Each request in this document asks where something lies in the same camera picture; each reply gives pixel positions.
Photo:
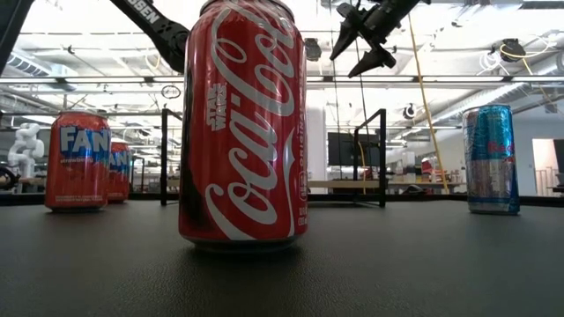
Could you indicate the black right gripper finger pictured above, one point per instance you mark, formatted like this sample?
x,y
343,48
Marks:
x,y
376,59
350,24

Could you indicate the red Coca-Cola can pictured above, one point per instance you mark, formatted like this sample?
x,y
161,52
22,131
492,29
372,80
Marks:
x,y
242,132

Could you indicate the blue silver Red Bull can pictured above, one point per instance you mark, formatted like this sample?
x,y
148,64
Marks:
x,y
491,167

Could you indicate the red Fanta can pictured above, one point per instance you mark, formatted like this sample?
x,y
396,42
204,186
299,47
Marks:
x,y
120,176
77,176

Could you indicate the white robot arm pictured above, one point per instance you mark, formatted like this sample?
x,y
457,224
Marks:
x,y
26,149

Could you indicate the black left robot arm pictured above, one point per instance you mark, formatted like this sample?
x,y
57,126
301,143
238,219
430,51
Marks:
x,y
158,26

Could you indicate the long ceiling light strip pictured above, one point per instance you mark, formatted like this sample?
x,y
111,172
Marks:
x,y
462,79

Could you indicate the black monitor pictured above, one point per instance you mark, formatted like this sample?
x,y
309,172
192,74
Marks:
x,y
341,149

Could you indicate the red bin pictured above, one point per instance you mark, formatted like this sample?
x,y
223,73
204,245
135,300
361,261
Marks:
x,y
428,166

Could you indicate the black table mat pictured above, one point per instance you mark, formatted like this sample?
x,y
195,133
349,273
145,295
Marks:
x,y
396,264

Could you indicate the wooden shelf with black frame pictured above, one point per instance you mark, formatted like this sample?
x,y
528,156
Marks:
x,y
383,158

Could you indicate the silver ventilation duct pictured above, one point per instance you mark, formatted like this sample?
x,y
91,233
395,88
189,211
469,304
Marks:
x,y
484,103
26,66

